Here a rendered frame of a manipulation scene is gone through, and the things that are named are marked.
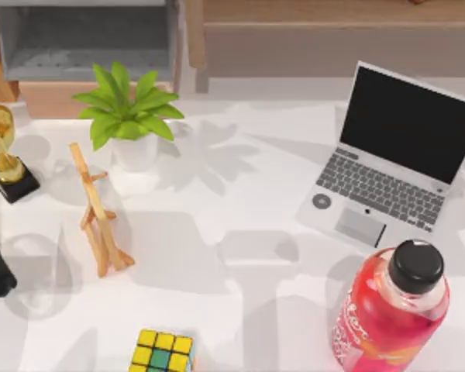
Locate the pink bottle with black cap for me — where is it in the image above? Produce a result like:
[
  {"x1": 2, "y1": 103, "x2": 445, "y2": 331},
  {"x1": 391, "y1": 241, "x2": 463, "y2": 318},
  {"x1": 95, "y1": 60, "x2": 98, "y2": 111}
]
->
[{"x1": 331, "y1": 239, "x2": 450, "y2": 372}]

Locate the silver laptop with black screen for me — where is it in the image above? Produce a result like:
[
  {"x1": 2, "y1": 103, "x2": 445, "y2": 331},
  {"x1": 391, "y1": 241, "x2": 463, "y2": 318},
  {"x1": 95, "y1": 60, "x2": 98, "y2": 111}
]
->
[{"x1": 296, "y1": 60, "x2": 465, "y2": 249}]

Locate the pulled-out drawer with grey inside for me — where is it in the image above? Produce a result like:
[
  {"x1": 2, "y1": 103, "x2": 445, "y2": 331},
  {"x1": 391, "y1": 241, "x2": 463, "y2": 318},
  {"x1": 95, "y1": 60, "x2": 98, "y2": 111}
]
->
[{"x1": 0, "y1": 0, "x2": 184, "y2": 95}]

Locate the pale wooden drawer front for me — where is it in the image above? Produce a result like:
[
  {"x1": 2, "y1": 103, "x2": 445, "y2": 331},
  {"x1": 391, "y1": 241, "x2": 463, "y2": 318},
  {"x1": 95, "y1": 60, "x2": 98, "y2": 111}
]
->
[{"x1": 18, "y1": 79, "x2": 175, "y2": 119}]

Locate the gold trophy on black base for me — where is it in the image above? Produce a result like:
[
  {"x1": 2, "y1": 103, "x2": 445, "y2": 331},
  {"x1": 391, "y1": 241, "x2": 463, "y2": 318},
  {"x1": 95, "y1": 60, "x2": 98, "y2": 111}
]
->
[{"x1": 0, "y1": 81, "x2": 41, "y2": 205}]

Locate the colourful puzzle cube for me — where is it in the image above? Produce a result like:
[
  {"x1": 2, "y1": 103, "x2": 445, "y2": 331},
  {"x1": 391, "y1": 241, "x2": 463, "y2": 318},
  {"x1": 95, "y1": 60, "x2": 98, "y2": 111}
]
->
[{"x1": 129, "y1": 329, "x2": 198, "y2": 372}]

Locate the small wooden easel stand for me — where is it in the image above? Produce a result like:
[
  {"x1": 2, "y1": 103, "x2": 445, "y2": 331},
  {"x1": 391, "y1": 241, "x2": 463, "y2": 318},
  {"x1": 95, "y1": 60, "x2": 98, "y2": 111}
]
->
[{"x1": 68, "y1": 142, "x2": 136, "y2": 278}]

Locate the green plant in white pot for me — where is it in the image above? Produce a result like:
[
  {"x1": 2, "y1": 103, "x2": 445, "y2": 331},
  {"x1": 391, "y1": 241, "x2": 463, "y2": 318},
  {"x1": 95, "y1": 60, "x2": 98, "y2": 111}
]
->
[{"x1": 71, "y1": 61, "x2": 185, "y2": 173}]

